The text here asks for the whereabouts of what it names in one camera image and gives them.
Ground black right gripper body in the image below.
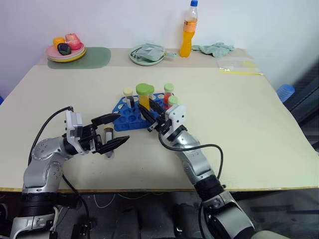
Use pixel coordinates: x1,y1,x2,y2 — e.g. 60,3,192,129
147,117,173,136

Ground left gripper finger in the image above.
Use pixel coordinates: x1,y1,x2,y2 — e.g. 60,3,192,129
95,135,131,156
91,113,122,129

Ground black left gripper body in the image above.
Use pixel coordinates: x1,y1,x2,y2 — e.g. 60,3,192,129
78,123,103,155

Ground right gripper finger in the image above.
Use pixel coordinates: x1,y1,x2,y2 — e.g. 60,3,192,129
149,98,166,121
138,103,160,125

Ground brown cap clear test tube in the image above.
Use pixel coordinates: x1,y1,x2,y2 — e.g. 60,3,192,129
104,126,116,159

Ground green cap short test tube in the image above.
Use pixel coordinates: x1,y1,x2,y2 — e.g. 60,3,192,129
167,96,179,109

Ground blue test tube rack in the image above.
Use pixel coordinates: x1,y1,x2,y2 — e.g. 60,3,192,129
111,93,175,132

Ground green cap yellow test tube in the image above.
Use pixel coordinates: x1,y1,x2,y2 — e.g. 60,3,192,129
136,83,150,112
147,84,156,110

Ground green cap red test tube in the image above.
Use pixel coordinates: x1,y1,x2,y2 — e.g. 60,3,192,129
163,83,175,105

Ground cream cap dark test tube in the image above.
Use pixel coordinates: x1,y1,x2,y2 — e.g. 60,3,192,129
123,86,136,109

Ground light green plate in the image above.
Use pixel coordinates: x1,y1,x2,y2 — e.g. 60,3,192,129
129,44,166,67

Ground light green zip pouch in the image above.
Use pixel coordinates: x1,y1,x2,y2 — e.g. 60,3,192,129
134,42,178,62

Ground green placemat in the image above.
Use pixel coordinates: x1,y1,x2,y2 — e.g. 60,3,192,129
47,46,112,71

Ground yellow plate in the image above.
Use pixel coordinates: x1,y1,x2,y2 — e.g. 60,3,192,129
48,47,88,63

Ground orange soda bottle blue cap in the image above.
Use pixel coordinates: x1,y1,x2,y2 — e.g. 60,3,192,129
179,0,199,59

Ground dark purple toy fruit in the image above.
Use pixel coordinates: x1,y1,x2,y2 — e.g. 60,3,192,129
57,43,73,55

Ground dark rounded shape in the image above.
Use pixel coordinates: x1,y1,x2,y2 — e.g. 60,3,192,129
116,208,175,239

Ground light green cloth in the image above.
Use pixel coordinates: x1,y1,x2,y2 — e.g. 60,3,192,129
191,42,236,59

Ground stack of pastel plates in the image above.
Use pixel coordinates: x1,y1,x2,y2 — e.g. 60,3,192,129
45,44,87,61

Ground pink toy apple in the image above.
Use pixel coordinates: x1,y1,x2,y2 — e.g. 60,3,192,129
64,32,83,51

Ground clear zip bag yellow strip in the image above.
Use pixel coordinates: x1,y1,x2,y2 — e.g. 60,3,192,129
216,57,264,76

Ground orange toy fruit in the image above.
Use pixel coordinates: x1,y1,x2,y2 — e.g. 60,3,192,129
52,36,66,48

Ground blue stacked cups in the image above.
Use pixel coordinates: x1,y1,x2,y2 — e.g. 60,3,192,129
276,84,296,104

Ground dark chair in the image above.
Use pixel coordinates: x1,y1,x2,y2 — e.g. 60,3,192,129
286,59,319,146

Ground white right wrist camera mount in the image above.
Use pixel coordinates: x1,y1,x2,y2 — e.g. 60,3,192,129
165,104,187,132

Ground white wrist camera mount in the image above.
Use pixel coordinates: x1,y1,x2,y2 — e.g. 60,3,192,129
165,104,187,132
63,109,84,143

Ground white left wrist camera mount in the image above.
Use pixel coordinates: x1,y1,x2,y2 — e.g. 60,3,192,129
63,109,84,143

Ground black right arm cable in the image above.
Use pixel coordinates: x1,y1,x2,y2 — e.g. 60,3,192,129
158,133,224,186

